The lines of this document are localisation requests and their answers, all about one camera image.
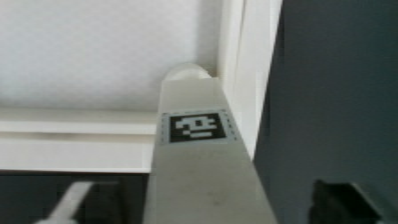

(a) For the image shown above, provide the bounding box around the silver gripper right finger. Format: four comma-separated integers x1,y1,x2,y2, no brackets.
309,180,384,224

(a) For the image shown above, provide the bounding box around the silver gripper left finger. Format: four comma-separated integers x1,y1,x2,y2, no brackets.
32,181,119,224

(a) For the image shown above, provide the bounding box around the white desk leg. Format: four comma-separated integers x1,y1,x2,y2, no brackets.
140,77,281,224

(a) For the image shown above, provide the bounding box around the white desk top tray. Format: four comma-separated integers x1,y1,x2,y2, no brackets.
0,0,282,173

